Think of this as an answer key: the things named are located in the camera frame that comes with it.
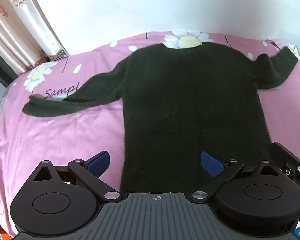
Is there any black knit sweater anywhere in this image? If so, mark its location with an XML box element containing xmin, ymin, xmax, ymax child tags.
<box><xmin>23</xmin><ymin>42</ymin><xmax>298</xmax><ymax>193</ymax></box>

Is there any pink floral bed sheet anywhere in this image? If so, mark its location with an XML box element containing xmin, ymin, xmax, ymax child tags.
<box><xmin>0</xmin><ymin>32</ymin><xmax>300</xmax><ymax>236</ymax></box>

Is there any beige floral curtain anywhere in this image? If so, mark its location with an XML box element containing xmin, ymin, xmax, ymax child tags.
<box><xmin>0</xmin><ymin>0</ymin><xmax>69</xmax><ymax>75</ymax></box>

